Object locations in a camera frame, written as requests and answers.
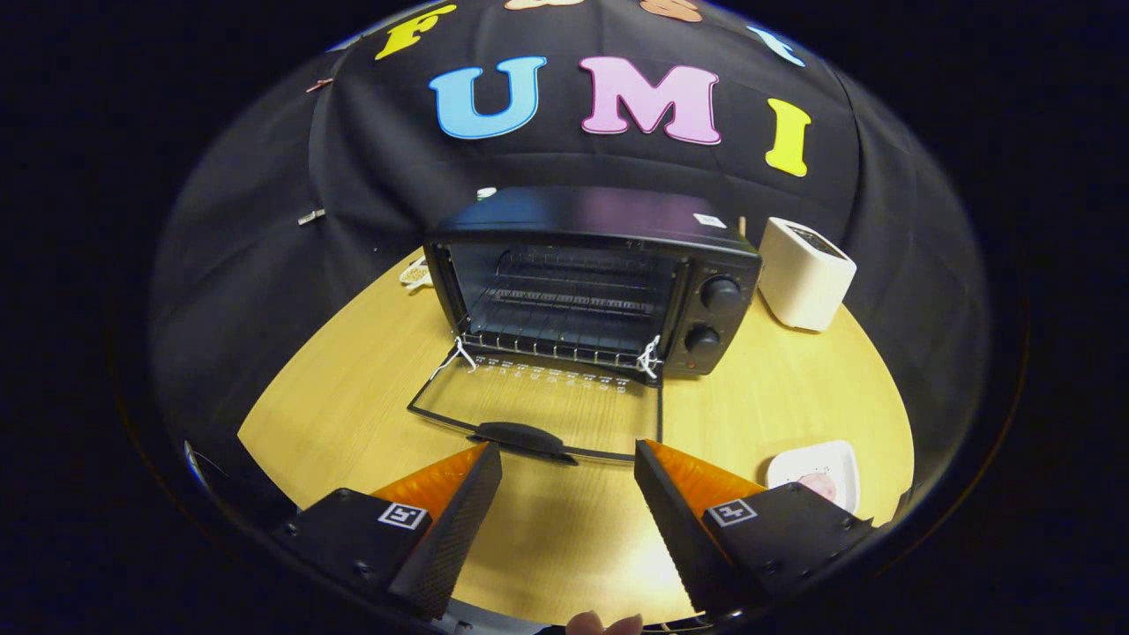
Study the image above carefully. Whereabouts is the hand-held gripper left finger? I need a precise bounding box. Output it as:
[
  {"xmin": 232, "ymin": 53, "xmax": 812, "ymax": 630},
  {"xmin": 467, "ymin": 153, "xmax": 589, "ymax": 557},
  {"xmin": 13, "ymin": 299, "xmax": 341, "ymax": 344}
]
[{"xmin": 272, "ymin": 441, "xmax": 504, "ymax": 621}]

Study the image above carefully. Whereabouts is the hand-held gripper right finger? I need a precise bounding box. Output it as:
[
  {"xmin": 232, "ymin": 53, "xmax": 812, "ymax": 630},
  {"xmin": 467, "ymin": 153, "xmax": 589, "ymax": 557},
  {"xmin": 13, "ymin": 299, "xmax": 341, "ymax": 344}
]
[{"xmin": 633, "ymin": 438, "xmax": 879, "ymax": 618}]

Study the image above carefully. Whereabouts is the white toaster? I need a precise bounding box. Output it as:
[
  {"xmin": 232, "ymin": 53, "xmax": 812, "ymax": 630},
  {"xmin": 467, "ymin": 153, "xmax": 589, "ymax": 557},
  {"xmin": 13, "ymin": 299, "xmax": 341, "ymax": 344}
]
[{"xmin": 757, "ymin": 217, "xmax": 857, "ymax": 333}]

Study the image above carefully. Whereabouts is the white square plate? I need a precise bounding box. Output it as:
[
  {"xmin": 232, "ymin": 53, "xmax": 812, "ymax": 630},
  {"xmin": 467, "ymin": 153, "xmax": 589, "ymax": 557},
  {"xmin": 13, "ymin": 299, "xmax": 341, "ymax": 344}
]
[{"xmin": 766, "ymin": 440, "xmax": 861, "ymax": 515}]

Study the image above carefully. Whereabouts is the black toaster oven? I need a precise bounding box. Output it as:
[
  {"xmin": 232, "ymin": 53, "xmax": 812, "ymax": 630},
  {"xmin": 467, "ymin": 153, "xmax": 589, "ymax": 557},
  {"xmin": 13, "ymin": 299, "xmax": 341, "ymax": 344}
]
[{"xmin": 407, "ymin": 185, "xmax": 764, "ymax": 466}]

